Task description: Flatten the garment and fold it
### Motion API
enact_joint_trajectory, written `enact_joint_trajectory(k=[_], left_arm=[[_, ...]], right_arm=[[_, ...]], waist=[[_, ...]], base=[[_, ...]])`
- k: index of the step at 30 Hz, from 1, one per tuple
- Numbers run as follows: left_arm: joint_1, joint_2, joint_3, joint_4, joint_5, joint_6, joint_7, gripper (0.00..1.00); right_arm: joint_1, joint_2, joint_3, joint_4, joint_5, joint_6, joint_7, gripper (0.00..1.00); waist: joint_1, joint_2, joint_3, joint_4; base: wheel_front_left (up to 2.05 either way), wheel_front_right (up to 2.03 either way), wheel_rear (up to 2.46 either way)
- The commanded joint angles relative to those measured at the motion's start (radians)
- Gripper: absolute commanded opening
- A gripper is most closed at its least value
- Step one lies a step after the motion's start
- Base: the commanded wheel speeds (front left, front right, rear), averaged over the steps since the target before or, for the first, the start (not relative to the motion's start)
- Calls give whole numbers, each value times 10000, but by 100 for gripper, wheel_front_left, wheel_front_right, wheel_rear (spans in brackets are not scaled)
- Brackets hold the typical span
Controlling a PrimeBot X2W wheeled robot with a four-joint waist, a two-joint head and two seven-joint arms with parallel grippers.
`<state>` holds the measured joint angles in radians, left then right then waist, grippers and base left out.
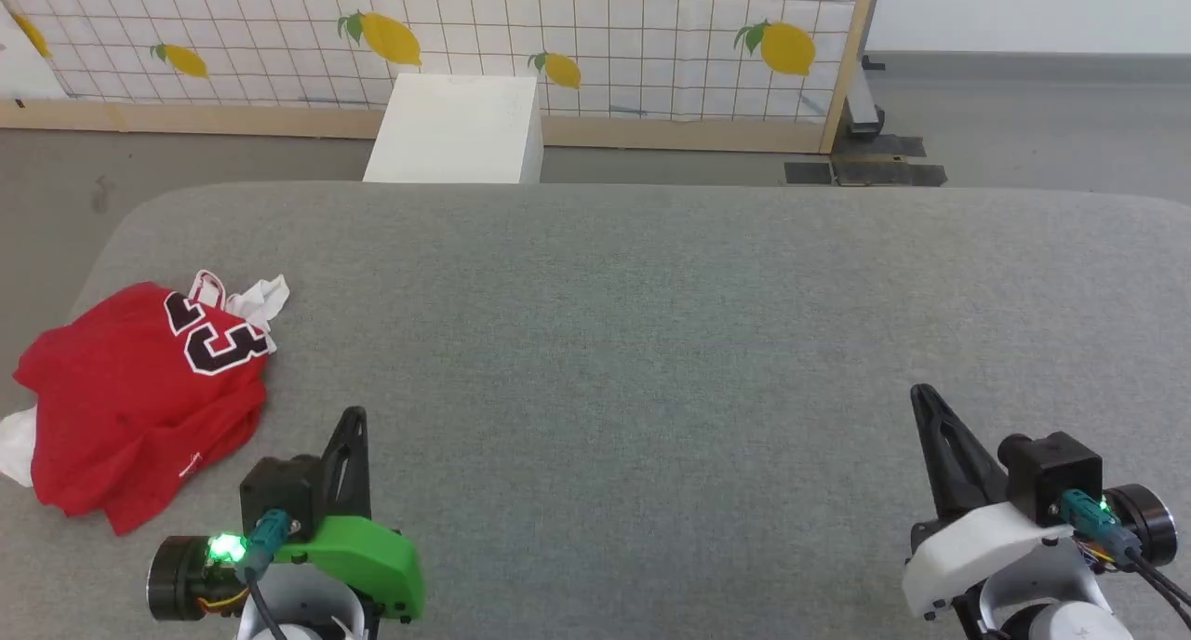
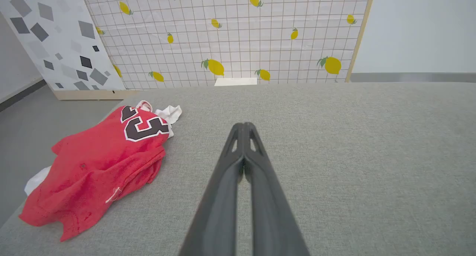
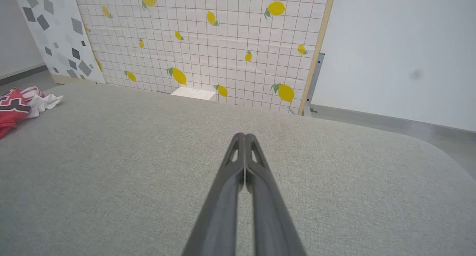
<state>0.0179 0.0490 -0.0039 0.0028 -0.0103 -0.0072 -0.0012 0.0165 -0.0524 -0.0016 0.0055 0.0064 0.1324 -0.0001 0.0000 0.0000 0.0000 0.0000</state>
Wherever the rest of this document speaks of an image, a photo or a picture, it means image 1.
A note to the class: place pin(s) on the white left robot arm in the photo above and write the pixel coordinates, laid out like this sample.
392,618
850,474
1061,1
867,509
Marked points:
307,612

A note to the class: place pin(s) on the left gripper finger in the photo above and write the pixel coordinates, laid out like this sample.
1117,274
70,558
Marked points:
346,463

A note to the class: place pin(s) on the lemon print partition wooden frame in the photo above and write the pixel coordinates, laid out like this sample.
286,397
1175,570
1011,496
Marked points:
633,26

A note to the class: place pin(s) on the grey fabric sofa cushion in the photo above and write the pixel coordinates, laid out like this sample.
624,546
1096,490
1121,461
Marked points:
651,342

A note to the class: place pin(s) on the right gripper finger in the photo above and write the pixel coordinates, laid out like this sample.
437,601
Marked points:
954,463

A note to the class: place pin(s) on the metal partition foot with caster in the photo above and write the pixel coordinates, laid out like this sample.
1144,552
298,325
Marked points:
863,100

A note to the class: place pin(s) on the red basketball jersey white sleeves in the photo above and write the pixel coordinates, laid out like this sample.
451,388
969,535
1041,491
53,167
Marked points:
130,407

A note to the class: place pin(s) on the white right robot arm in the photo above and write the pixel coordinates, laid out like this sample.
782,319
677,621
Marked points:
1061,612

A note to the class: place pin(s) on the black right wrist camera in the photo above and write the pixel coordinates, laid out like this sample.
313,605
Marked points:
1051,473

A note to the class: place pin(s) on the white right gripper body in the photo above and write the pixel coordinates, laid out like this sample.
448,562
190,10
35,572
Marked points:
977,547

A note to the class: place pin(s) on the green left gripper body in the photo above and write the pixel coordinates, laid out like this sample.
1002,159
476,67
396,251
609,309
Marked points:
363,556

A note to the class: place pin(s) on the white box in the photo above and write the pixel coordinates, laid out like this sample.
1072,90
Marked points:
456,128

